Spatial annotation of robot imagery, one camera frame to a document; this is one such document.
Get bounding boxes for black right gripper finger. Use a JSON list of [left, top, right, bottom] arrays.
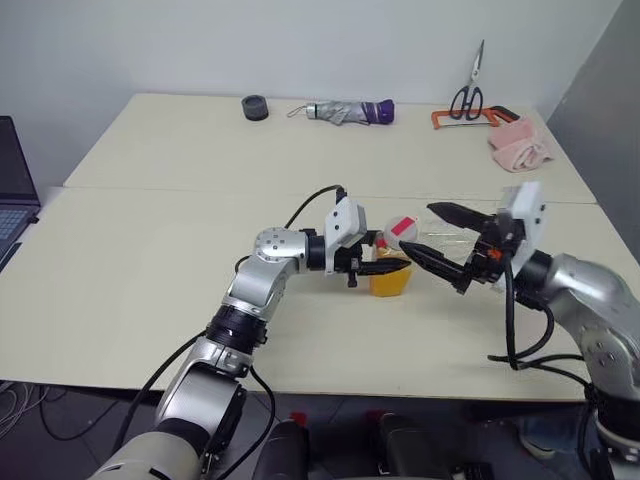
[[426, 201, 494, 236], [398, 242, 477, 297]]

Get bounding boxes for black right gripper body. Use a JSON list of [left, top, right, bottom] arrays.
[[466, 211, 526, 287]]

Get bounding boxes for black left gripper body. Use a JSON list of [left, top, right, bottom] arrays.
[[332, 233, 371, 290]]

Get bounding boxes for orange drink bottle white cap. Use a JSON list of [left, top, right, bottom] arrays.
[[368, 214, 420, 300]]

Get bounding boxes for pink cloth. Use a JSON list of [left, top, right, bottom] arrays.
[[487, 115, 556, 174]]

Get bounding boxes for folded grey purple umbrella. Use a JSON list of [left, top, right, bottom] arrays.
[[286, 99, 398, 127]]

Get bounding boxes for dark rounded shape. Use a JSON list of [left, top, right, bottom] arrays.
[[367, 410, 437, 480], [258, 412, 312, 480]]

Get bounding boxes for dark laptop computer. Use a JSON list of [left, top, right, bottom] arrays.
[[0, 115, 42, 272]]

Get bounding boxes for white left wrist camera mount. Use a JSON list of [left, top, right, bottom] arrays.
[[322, 197, 369, 277]]

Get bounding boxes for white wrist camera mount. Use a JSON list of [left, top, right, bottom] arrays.
[[499, 181, 547, 294], [322, 197, 369, 277]]

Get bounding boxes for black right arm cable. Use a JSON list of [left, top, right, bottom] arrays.
[[487, 259, 596, 397]]

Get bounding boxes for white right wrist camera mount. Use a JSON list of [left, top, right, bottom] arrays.
[[499, 181, 547, 294]]

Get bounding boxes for orange frame hacksaw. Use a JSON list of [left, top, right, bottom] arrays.
[[430, 104, 522, 132]]

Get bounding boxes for black handled scissors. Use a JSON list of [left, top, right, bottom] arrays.
[[449, 39, 487, 122]]

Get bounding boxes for black round ring object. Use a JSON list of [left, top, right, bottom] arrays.
[[240, 94, 271, 123]]

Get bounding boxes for loose floor cables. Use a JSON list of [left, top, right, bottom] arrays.
[[0, 382, 69, 444]]

